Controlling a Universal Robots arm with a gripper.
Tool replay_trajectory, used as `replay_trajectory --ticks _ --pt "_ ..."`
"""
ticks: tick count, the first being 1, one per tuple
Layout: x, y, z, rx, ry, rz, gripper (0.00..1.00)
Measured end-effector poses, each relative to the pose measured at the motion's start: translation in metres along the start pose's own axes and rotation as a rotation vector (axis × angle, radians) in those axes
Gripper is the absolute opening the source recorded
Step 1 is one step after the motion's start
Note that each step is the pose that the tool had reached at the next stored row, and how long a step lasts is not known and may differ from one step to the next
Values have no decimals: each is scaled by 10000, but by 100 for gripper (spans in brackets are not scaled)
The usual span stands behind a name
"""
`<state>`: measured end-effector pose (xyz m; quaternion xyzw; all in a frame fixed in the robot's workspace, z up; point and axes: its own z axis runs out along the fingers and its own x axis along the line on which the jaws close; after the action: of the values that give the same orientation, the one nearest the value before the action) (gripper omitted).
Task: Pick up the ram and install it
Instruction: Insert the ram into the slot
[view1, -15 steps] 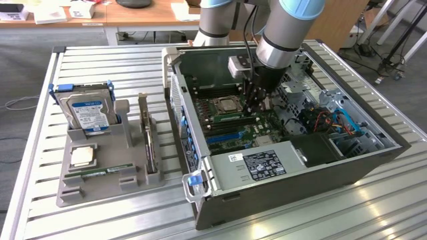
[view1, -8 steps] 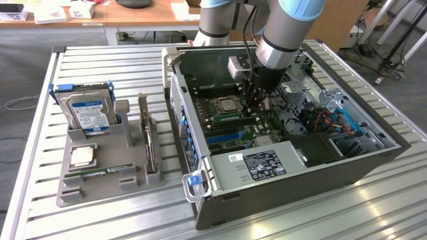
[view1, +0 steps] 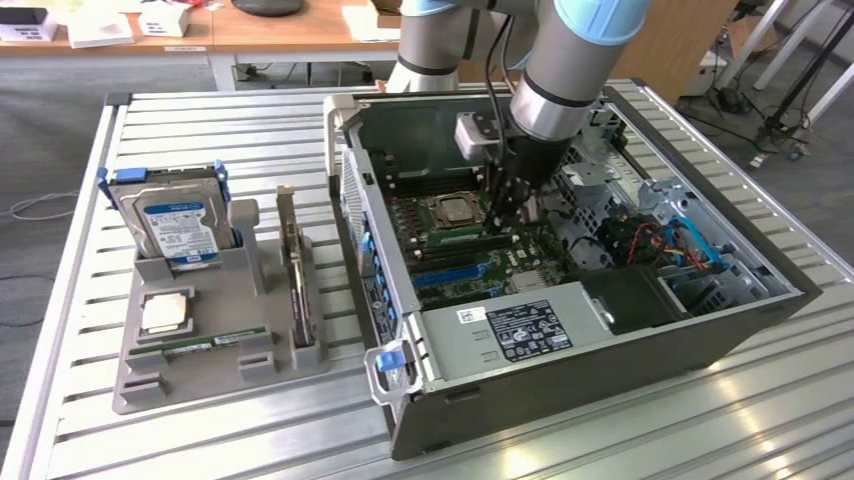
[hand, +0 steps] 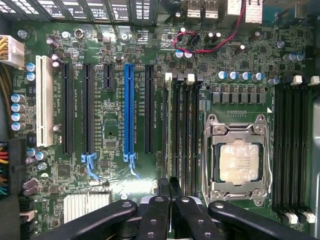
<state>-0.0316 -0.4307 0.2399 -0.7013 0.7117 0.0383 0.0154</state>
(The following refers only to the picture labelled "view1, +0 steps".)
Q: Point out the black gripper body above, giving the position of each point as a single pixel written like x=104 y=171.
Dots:
x=536 y=160

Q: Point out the silver CPU chip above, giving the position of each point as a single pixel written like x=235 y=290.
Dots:
x=456 y=211
x=163 y=310

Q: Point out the green motherboard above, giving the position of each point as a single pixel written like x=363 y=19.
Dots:
x=533 y=255

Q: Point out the CPU in motherboard socket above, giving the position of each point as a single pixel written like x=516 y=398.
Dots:
x=429 y=220

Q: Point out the silver chipset heatsink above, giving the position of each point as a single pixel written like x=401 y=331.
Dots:
x=528 y=283

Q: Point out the blue expansion slot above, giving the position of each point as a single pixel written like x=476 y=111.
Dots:
x=447 y=276

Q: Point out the wooden cabinet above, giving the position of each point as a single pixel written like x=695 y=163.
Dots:
x=667 y=55

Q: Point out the white machine cabinet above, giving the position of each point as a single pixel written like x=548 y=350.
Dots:
x=700 y=75

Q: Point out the grey power supply unit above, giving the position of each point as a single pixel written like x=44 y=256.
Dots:
x=460 y=350

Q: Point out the black floor device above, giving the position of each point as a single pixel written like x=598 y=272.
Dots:
x=726 y=100

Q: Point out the graphics card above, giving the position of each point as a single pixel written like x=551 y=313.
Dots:
x=301 y=300

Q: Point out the white paper stack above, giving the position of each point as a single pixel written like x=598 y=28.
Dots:
x=367 y=27

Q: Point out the blue case latch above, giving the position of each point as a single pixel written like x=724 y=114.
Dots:
x=387 y=362

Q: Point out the brown cardboard box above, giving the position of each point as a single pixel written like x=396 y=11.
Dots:
x=383 y=5

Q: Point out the black PC case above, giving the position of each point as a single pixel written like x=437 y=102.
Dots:
x=567 y=400

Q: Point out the black wheeled stand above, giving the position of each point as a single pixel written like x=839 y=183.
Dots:
x=810 y=82

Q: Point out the wooden desk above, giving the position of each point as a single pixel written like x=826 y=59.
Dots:
x=300 y=30
x=199 y=37

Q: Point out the white metal table leg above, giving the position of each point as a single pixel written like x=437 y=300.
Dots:
x=830 y=100
x=790 y=45

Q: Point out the grey parts rack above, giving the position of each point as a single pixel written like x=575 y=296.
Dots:
x=220 y=300

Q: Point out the dark round object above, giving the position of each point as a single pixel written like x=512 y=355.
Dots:
x=267 y=7

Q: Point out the white carton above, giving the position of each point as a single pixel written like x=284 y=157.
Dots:
x=163 y=22

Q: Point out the white booklet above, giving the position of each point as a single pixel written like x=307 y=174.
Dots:
x=100 y=31

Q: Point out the white box with black top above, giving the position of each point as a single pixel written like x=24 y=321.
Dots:
x=26 y=32

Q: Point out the hard disk with blue bracket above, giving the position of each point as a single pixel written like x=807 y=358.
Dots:
x=173 y=225

